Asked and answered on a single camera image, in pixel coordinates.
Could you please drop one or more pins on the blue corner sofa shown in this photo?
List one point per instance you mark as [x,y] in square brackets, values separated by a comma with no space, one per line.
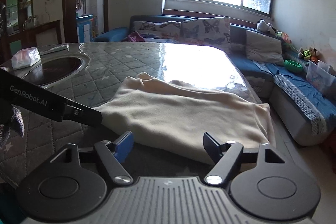
[296,98]

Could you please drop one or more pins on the green bowl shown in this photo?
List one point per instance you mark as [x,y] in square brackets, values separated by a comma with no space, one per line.
[292,65]

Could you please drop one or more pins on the wooden shelf cabinet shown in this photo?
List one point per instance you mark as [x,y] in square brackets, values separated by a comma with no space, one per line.
[18,16]

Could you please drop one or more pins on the grey cushion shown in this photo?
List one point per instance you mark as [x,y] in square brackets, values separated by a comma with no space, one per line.
[265,48]

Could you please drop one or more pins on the wooden chair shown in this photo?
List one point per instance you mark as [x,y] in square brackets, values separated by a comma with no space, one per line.
[48,32]

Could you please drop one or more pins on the grey quilted table cover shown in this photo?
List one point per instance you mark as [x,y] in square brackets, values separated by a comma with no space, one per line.
[118,64]

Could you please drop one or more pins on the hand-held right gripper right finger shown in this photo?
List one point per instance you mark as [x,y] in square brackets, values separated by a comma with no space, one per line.
[213,146]

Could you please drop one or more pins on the person's left hand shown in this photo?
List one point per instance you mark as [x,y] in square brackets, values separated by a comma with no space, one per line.
[17,121]

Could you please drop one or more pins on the black round induction cooktop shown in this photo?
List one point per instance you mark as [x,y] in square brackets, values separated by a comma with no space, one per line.
[55,69]

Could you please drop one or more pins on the blue cabinet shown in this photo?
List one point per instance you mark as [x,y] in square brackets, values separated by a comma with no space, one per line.
[84,28]

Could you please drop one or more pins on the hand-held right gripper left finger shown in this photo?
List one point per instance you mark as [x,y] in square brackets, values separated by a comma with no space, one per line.
[122,146]

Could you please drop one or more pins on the pink cloth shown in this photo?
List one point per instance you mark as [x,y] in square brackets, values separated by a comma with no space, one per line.
[136,36]

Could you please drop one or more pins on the colourful toy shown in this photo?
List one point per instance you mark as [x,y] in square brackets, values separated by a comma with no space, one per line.
[283,37]

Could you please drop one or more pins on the large butterfly print cushion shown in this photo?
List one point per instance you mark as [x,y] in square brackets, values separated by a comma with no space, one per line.
[207,32]

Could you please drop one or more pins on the brown and green plush toys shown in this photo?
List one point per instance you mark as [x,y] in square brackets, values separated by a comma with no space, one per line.
[309,54]

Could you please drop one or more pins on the panda plush toy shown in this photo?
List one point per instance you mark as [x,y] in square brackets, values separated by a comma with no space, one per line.
[263,26]

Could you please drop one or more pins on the long butterfly print cushion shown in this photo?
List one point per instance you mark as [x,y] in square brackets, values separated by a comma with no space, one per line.
[157,27]

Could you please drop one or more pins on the white remote control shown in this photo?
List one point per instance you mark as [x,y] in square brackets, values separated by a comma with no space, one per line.
[56,48]

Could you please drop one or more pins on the cream fleece garment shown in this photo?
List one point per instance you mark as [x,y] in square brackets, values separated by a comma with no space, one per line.
[183,113]

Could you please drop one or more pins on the tissue pack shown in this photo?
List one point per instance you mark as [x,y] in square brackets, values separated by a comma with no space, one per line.
[26,58]

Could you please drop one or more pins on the clear plastic storage box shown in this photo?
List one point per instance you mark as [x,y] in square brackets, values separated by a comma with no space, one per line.
[319,77]

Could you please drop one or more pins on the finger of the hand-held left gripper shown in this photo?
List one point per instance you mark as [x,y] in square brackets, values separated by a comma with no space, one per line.
[86,115]

